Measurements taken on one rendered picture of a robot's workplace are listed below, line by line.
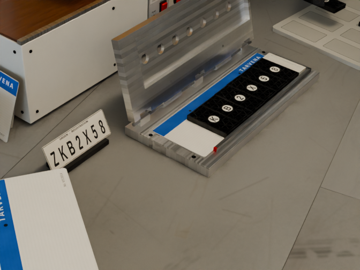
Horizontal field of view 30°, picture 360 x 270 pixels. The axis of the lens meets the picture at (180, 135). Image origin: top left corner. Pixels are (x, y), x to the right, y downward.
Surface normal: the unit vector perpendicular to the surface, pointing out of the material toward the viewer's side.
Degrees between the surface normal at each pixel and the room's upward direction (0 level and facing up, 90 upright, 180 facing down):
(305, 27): 0
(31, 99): 90
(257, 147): 0
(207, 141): 0
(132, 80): 77
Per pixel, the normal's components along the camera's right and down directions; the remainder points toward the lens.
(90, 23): 0.80, 0.40
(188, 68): 0.79, 0.20
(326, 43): 0.04, -0.79
